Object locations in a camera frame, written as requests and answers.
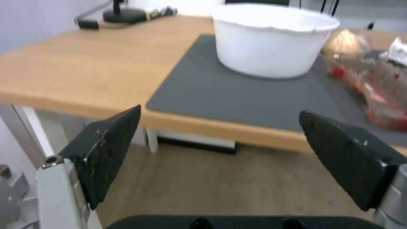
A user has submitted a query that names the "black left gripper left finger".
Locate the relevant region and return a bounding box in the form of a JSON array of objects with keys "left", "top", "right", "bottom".
[{"left": 0, "top": 104, "right": 142, "bottom": 229}]

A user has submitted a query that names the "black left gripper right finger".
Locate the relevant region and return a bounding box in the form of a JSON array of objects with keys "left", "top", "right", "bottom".
[{"left": 299, "top": 110, "right": 407, "bottom": 229}]

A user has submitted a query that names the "clear printed takeout bag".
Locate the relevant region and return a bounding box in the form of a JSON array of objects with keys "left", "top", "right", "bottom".
[{"left": 323, "top": 29, "right": 407, "bottom": 131}]

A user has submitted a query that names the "crumpled white paper trash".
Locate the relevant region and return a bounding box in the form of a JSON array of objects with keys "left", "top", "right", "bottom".
[{"left": 387, "top": 36, "right": 407, "bottom": 62}]

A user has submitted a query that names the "white plastic takeout bowl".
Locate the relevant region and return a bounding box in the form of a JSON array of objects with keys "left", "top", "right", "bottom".
[{"left": 210, "top": 4, "right": 341, "bottom": 80}]

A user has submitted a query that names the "white table leg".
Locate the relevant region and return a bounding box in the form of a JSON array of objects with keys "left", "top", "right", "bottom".
[{"left": 12, "top": 105, "right": 58, "bottom": 158}]

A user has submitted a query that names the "grey desk mat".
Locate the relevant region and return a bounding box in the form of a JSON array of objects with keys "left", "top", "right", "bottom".
[{"left": 145, "top": 34, "right": 407, "bottom": 146}]

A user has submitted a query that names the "black desk lamp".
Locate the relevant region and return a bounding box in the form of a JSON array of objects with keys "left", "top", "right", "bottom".
[{"left": 74, "top": 0, "right": 148, "bottom": 30}]

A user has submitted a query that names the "small dark desk clutter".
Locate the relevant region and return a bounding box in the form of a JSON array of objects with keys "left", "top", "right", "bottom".
[{"left": 147, "top": 7, "right": 179, "bottom": 17}]

